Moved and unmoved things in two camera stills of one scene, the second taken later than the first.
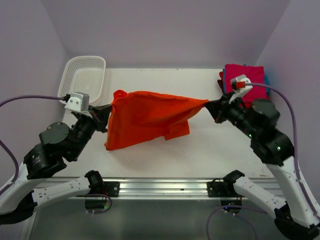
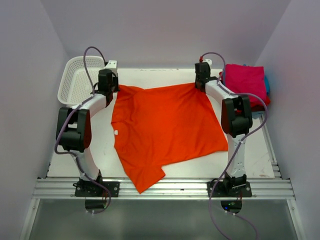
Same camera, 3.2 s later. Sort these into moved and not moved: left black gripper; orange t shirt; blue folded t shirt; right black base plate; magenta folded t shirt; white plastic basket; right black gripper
Moved: orange t shirt; left black gripper; right black gripper
Not moved: white plastic basket; right black base plate; blue folded t shirt; magenta folded t shirt
